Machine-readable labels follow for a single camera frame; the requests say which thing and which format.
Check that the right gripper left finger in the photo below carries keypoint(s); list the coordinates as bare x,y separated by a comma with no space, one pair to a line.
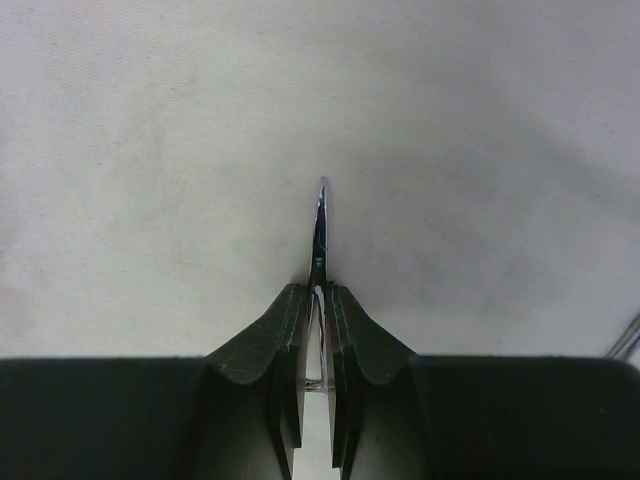
255,394

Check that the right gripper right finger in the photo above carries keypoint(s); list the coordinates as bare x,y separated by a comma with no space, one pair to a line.
360,353

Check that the surgical forceps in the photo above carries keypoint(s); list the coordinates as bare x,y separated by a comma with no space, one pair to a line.
628,343

